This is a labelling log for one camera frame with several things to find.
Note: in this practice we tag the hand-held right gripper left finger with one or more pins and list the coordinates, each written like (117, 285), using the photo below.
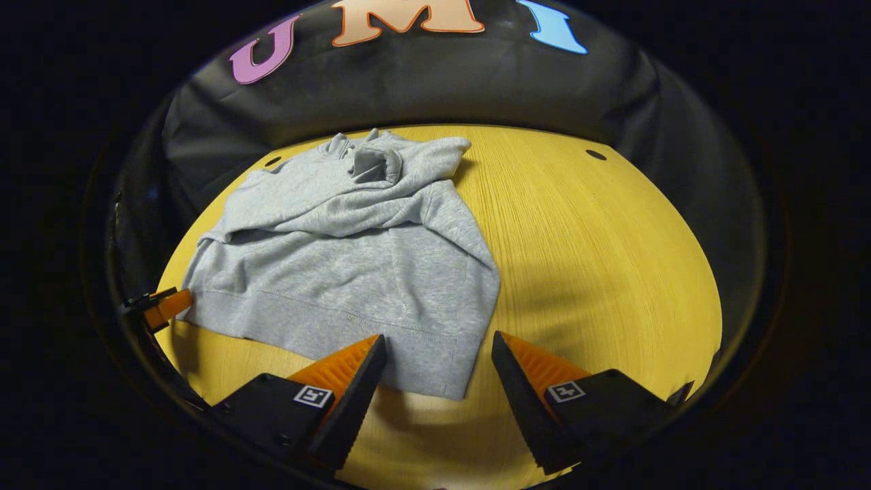
(354, 408)

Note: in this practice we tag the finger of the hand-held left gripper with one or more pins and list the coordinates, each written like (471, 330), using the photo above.
(170, 303)

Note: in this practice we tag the grey zip-neck sweatshirt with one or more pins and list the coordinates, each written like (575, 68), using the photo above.
(354, 272)

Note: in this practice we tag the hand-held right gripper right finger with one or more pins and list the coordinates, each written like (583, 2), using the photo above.
(527, 412)

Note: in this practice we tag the black backdrop cloth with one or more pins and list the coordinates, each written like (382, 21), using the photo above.
(442, 82)

